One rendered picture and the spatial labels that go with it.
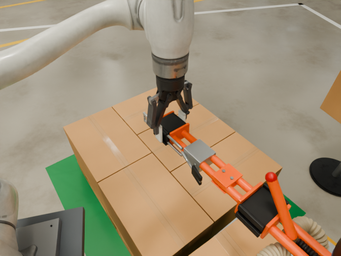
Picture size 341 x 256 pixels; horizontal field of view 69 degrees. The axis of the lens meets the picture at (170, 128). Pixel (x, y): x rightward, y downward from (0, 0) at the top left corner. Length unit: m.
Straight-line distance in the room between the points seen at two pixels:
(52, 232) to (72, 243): 0.10
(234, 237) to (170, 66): 0.64
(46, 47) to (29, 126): 2.45
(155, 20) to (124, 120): 1.42
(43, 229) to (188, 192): 0.76
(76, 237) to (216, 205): 0.74
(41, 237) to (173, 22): 1.00
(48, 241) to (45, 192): 1.18
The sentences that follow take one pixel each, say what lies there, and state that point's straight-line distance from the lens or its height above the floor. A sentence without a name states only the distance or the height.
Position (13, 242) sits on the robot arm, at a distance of 1.10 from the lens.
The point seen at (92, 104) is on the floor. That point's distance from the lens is 3.02.
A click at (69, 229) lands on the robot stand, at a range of 1.24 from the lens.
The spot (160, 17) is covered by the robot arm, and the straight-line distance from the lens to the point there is 0.54.
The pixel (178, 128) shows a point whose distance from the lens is 0.74.
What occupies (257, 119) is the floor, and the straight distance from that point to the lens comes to 2.84.
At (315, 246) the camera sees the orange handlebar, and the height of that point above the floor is 1.29.
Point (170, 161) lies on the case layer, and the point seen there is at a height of 0.54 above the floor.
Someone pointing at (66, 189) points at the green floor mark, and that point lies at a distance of 2.30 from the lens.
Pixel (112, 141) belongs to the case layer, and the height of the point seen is 0.54.
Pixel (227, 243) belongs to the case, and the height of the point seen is 0.95.
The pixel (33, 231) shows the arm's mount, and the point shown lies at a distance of 1.26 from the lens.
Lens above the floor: 1.82
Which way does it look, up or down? 45 degrees down
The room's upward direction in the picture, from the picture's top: straight up
